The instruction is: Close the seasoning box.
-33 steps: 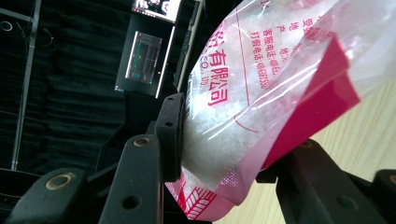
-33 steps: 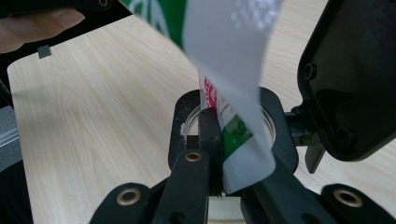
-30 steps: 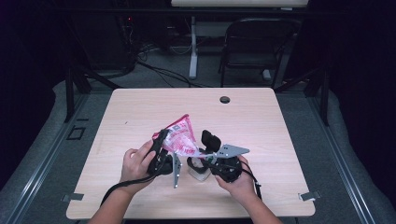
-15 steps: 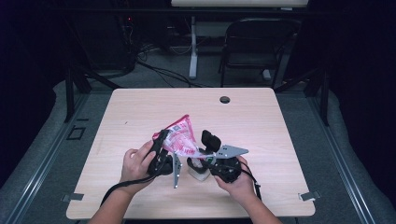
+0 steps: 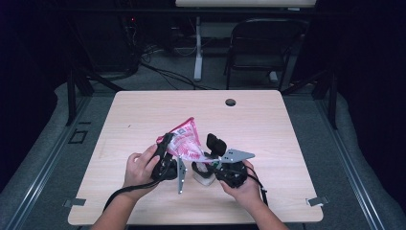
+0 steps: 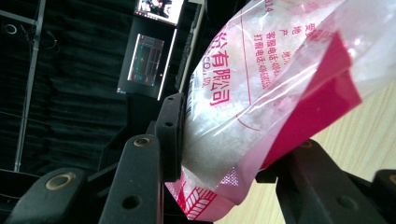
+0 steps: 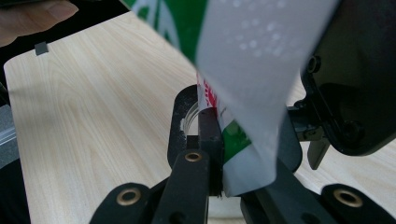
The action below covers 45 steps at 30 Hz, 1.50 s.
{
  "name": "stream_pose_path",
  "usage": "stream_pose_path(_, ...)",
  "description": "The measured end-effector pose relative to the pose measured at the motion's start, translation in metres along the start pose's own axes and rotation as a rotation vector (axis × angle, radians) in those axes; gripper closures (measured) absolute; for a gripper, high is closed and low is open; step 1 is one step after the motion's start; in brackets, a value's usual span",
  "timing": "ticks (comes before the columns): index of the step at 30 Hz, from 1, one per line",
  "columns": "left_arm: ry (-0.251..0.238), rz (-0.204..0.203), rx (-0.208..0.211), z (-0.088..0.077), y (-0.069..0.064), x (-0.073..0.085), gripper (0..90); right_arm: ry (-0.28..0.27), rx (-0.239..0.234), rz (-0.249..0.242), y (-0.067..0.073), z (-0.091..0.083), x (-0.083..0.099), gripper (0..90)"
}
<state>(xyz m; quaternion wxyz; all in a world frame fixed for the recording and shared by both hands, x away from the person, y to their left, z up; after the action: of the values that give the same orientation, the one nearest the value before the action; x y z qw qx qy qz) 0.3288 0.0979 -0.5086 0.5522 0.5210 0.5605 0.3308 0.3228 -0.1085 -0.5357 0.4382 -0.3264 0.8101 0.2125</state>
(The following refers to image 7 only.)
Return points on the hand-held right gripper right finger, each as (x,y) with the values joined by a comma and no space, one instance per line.
(286,205)

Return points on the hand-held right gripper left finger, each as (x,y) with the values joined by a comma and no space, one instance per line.
(190,186)

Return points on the aluminium floor rail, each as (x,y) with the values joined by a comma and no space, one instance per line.
(6,137)

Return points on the pink white green plastic bag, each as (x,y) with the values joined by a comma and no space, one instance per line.
(249,62)

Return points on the grey tape piece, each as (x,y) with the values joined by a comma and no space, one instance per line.
(41,48)

